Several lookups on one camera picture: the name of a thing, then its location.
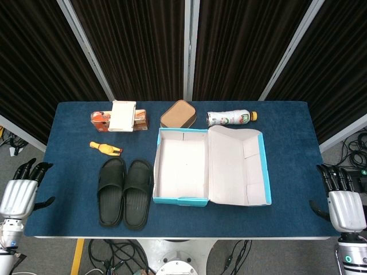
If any brown oval container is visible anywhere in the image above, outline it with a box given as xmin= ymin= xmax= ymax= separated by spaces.
xmin=159 ymin=99 xmax=197 ymax=128

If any yellow rubber chicken toy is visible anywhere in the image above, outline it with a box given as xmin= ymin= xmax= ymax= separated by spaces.
xmin=89 ymin=141 xmax=123 ymax=157

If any open light blue shoe box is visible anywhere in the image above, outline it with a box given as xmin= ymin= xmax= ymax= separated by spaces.
xmin=152 ymin=125 xmax=272 ymax=207

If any grey partition frame post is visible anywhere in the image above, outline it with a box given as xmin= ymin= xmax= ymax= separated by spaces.
xmin=183 ymin=0 xmax=200 ymax=101
xmin=318 ymin=113 xmax=367 ymax=153
xmin=257 ymin=0 xmax=326 ymax=101
xmin=56 ymin=0 xmax=115 ymax=101
xmin=0 ymin=114 xmax=47 ymax=153

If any black slipper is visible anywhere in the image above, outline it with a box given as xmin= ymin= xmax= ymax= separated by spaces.
xmin=96 ymin=156 xmax=127 ymax=229
xmin=122 ymin=159 xmax=155 ymax=231

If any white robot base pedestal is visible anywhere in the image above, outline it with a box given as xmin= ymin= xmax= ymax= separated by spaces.
xmin=134 ymin=239 xmax=218 ymax=275

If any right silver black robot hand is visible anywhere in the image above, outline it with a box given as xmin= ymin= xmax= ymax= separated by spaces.
xmin=309 ymin=163 xmax=367 ymax=233

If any white bottle with yellow cap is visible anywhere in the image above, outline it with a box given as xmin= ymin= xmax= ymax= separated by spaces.
xmin=206 ymin=110 xmax=258 ymax=127

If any black floor power box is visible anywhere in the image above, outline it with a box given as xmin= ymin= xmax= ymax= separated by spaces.
xmin=348 ymin=168 xmax=367 ymax=193

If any black floor cable bundle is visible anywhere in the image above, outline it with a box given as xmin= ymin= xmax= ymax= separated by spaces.
xmin=220 ymin=239 xmax=253 ymax=270
xmin=323 ymin=131 xmax=367 ymax=172
xmin=0 ymin=125 xmax=29 ymax=157
xmin=87 ymin=239 xmax=150 ymax=275

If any yellow floor tape strip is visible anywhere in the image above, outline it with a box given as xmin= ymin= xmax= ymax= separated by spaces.
xmin=70 ymin=238 xmax=86 ymax=275

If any white flat box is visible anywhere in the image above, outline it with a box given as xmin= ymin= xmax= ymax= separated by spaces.
xmin=108 ymin=100 xmax=137 ymax=133

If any dark pleated curtain panel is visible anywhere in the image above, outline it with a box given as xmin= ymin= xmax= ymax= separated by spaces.
xmin=192 ymin=0 xmax=313 ymax=101
xmin=265 ymin=0 xmax=367 ymax=144
xmin=70 ymin=0 xmax=186 ymax=101
xmin=0 ymin=0 xmax=110 ymax=146

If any orange snack carton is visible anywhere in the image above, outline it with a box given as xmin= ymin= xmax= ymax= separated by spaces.
xmin=90 ymin=109 xmax=150 ymax=133

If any dark blue table mat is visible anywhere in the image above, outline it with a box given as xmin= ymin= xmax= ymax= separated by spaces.
xmin=23 ymin=100 xmax=343 ymax=238

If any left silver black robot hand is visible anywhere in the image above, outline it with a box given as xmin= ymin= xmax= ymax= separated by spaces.
xmin=0 ymin=158 xmax=56 ymax=220

